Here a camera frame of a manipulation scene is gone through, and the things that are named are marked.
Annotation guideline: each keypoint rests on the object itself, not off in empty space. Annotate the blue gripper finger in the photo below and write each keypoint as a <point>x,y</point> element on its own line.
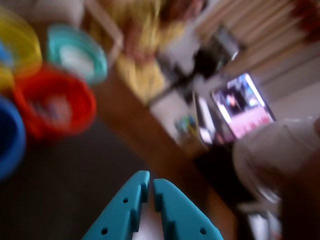
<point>182,217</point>
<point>120,215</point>

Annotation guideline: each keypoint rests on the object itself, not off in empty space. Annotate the dark grey textured mat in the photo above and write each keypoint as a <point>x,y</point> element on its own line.
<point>62,187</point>

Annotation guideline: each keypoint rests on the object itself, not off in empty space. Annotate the small colourful object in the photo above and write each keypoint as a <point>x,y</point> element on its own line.
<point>186,127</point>

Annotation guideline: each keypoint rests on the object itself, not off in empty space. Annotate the white cloth bundle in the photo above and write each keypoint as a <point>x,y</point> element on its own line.
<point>270,150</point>

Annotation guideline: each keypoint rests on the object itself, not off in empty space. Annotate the red plastic bucket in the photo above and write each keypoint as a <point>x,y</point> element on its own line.
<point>82,105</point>

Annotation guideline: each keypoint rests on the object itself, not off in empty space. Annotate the open laptop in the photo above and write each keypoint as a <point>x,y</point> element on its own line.
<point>242,107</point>

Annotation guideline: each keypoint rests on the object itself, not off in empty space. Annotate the blue plastic bucket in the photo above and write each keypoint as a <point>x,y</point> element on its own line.
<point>15,140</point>

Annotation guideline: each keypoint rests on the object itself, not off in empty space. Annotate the teal plastic bucket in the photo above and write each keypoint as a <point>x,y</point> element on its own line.
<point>100,65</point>

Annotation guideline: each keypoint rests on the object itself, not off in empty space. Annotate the yellow patterned cloth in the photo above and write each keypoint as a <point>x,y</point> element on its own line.
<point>147,62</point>

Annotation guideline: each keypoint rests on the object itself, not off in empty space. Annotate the black device on stand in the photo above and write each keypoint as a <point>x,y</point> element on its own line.
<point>207,60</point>

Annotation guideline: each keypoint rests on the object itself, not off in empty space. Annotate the yellow plastic bucket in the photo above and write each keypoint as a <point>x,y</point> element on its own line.
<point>25,45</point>

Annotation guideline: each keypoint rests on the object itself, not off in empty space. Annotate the wooden frame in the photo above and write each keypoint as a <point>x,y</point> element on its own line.
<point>110,32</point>

